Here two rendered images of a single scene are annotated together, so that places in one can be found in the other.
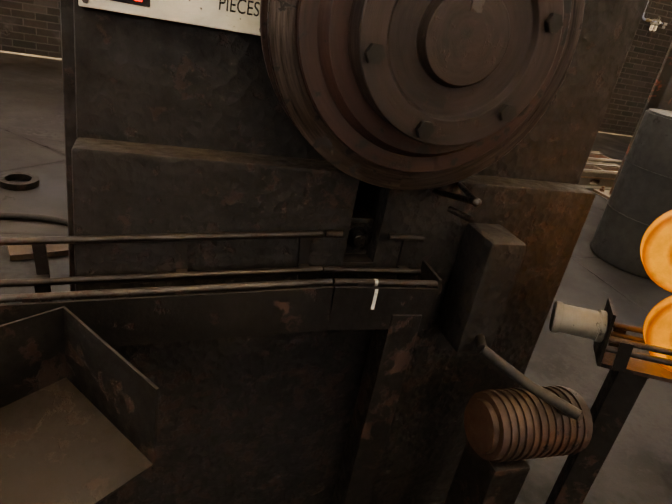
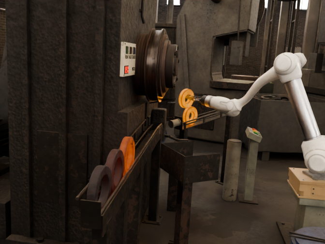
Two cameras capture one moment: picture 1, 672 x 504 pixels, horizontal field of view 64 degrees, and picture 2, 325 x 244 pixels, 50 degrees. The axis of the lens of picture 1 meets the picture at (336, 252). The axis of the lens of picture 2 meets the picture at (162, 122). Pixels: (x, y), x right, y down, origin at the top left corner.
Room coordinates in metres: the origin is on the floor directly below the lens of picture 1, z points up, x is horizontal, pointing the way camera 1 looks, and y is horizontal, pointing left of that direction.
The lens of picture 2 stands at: (-0.32, 1.92, 1.18)
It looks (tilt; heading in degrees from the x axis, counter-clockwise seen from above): 11 degrees down; 299
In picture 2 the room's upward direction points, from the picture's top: 3 degrees clockwise
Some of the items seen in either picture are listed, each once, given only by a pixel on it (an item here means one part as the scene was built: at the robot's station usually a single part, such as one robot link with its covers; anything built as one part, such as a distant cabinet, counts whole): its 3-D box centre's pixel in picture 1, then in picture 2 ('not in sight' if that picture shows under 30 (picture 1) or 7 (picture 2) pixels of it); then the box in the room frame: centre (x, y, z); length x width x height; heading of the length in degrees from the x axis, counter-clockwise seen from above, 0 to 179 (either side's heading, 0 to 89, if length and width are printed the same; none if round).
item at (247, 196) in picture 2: not in sight; (251, 165); (0.40, -0.96, 0.31); 0.24 x 0.16 x 0.62; 111
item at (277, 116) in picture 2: not in sight; (282, 124); (0.51, -2.81, 0.39); 1.03 x 0.83 x 0.77; 36
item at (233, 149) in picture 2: not in sight; (231, 170); (0.54, -0.87, 0.26); 0.12 x 0.12 x 0.52
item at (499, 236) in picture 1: (477, 287); (158, 124); (0.94, -0.28, 0.68); 0.11 x 0.08 x 0.24; 21
